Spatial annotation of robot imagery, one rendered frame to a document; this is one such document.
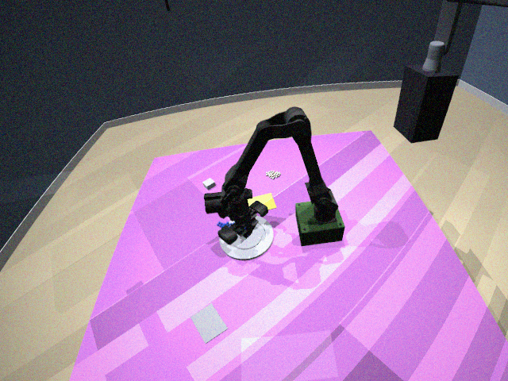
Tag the yellow flat sheet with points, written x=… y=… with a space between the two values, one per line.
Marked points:
x=266 y=199

